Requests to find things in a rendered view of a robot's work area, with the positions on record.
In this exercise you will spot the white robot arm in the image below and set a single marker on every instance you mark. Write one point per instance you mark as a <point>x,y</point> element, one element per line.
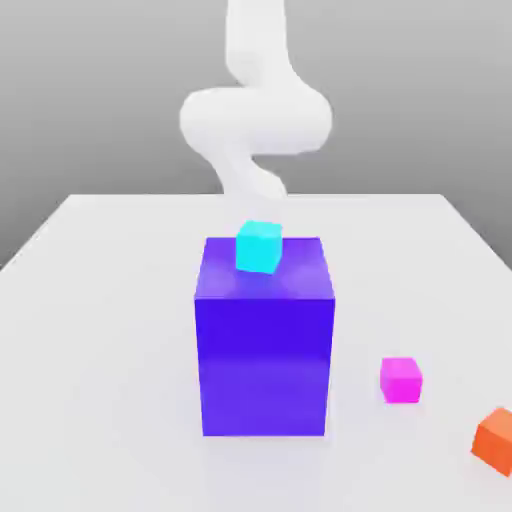
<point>256,116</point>

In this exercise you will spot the small cyan cube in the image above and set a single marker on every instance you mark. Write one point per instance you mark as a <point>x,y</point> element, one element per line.
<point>258,248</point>

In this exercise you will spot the small magenta cube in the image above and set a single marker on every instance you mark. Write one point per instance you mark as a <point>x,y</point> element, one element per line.
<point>400,382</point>

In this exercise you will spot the small orange cube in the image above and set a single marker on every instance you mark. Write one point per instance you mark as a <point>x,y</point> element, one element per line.
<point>494,440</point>

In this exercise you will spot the large purple box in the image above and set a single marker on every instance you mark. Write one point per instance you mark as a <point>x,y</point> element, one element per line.
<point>264,360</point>

